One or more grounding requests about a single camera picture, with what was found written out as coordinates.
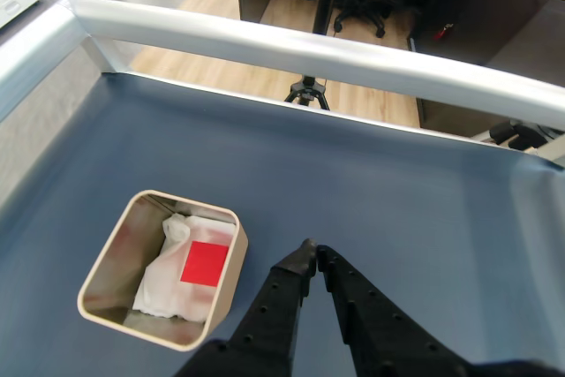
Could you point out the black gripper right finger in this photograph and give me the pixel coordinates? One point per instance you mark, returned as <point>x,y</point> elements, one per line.
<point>375,328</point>

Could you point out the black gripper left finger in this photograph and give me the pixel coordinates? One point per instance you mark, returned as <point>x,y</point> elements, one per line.
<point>269,319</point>

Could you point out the red cube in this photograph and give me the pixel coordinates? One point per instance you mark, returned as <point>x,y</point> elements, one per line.
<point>204,263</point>

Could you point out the beige square box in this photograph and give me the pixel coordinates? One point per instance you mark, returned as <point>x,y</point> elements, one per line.
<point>231,288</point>

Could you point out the white crumpled tissue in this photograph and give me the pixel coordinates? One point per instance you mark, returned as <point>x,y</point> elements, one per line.
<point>163,280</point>

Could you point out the black tripod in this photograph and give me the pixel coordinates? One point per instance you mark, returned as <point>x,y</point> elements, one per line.
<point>309,88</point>

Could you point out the red tag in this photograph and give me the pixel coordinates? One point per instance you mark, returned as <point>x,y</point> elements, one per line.
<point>443,32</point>

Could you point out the black office chair base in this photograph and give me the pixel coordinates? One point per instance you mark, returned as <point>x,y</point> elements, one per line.
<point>364,10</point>

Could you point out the dark brown desk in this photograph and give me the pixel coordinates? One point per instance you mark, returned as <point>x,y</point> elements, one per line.
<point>485,10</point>

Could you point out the silver cart rail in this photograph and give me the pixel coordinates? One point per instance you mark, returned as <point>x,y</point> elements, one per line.
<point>265,46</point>

